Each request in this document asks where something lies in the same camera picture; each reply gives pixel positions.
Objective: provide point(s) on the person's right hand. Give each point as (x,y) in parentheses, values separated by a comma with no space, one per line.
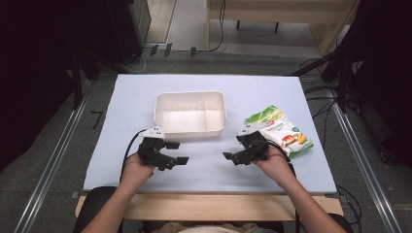
(275,166)

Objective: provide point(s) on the person's beige clothing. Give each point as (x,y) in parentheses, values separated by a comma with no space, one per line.
(213,229)

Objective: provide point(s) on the white plastic container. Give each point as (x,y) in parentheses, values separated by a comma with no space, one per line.
(189,119)

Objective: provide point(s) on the green and white snack bag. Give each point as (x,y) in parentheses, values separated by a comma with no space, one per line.
(288,136)

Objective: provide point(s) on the black cabinet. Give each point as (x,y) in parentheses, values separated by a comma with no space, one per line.
(129,29)

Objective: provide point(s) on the black curtain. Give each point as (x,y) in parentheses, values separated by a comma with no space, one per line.
(385,64)
(35,64)

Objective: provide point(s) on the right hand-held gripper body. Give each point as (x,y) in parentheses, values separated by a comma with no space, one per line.
(254,145)

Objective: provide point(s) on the person's left hand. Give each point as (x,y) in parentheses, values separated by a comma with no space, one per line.
(136,170)

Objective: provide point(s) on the black tripod stand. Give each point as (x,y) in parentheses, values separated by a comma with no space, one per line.
(341,74)

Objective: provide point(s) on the metal floor rail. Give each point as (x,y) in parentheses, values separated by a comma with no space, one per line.
(366,174)
(48,174)

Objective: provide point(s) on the light blue table mat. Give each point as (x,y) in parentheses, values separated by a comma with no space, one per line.
(200,174)

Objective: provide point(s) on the wooden table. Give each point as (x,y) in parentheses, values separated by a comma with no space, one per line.
(210,207)

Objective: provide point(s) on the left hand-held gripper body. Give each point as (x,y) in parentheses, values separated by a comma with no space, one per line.
(151,152)

